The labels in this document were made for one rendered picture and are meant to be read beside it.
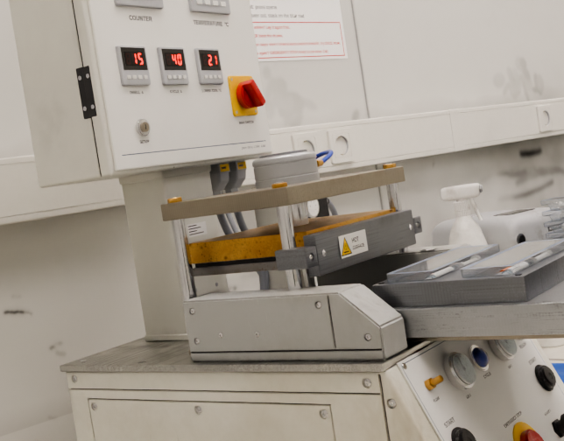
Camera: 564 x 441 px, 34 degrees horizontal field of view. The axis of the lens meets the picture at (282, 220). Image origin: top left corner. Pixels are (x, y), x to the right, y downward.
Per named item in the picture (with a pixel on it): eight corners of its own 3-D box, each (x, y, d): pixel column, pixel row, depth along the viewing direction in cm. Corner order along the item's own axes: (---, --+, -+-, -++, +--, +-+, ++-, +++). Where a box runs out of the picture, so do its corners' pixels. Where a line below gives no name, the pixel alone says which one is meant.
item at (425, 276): (436, 292, 93) (433, 270, 93) (387, 295, 96) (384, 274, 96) (503, 262, 108) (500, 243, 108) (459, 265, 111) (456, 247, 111)
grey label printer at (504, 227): (435, 297, 206) (425, 222, 205) (492, 280, 218) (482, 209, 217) (525, 299, 187) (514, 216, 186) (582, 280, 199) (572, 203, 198)
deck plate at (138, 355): (59, 371, 115) (59, 364, 115) (230, 312, 143) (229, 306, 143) (383, 372, 88) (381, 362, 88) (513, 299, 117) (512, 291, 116)
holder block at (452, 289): (375, 308, 96) (371, 284, 96) (454, 274, 113) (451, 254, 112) (527, 301, 87) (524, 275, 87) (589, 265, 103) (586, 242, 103)
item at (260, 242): (193, 276, 110) (180, 198, 109) (295, 248, 128) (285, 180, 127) (313, 267, 100) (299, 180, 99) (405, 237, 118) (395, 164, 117)
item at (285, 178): (133, 284, 111) (116, 178, 110) (278, 245, 136) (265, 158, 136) (299, 272, 97) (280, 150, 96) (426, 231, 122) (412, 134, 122)
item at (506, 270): (516, 288, 88) (512, 265, 88) (461, 291, 91) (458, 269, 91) (574, 256, 103) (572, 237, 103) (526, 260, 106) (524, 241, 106)
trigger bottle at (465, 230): (453, 311, 186) (435, 189, 185) (459, 304, 194) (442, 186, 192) (496, 307, 183) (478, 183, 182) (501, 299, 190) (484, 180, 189)
